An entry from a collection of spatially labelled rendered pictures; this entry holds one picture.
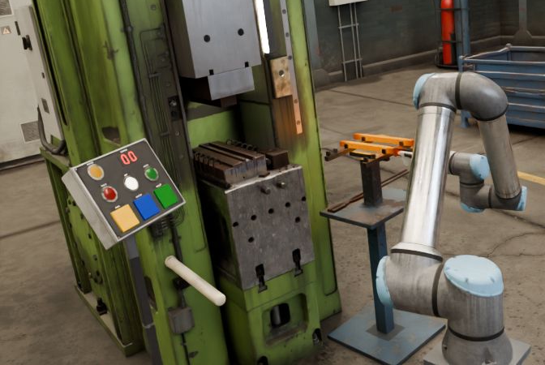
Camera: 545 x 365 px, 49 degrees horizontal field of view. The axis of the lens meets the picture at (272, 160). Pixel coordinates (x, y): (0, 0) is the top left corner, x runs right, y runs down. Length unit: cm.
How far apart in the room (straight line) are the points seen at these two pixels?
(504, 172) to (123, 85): 141
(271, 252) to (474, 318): 109
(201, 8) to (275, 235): 97
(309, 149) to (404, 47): 763
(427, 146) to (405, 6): 854
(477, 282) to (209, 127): 163
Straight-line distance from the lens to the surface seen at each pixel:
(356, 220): 254
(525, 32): 1134
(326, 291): 310
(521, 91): 587
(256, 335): 268
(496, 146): 206
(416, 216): 179
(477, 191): 234
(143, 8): 237
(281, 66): 264
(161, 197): 212
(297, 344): 283
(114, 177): 206
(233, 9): 238
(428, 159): 183
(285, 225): 255
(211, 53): 233
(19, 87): 754
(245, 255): 249
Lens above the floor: 168
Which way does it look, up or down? 17 degrees down
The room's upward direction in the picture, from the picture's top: 8 degrees counter-clockwise
